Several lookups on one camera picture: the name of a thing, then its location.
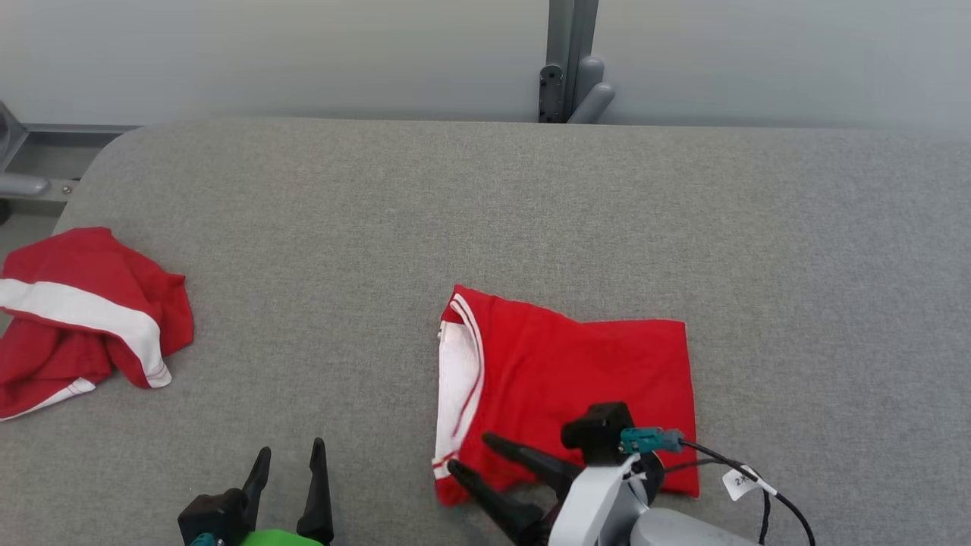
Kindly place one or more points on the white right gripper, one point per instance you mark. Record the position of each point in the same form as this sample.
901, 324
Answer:
595, 504

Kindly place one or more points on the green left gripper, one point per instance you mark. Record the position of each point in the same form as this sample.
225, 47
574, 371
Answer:
277, 539

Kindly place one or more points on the red Bulls 23 jersey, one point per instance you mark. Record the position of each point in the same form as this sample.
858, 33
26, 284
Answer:
592, 364

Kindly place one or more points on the red shorts with white stripes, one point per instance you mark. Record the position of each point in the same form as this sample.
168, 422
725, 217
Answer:
76, 265

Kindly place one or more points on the teal left camera plug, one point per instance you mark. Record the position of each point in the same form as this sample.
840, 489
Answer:
203, 540

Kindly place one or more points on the teal camera plug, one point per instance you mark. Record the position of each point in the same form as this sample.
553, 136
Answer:
648, 440
203, 540

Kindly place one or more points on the teal right camera plug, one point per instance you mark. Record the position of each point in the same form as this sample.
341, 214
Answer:
648, 440

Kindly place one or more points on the grey metal frame with bracket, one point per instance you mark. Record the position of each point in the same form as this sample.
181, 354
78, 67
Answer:
45, 152

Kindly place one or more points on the grey metal post with hinge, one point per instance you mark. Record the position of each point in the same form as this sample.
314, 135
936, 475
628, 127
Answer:
573, 61

